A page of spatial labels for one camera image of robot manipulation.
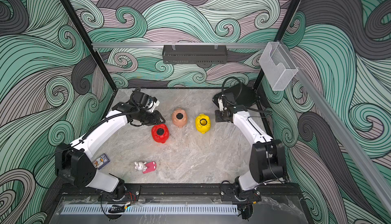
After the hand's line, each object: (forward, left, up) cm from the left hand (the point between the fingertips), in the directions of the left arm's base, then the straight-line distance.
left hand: (163, 119), depth 80 cm
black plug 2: (-2, +3, -10) cm, 11 cm away
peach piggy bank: (+6, -8, -13) cm, 17 cm away
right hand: (+7, -31, -6) cm, 33 cm away
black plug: (+9, -8, -9) cm, 15 cm away
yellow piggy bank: (+4, -22, -11) cm, 25 cm away
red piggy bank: (-5, +2, -12) cm, 14 cm away
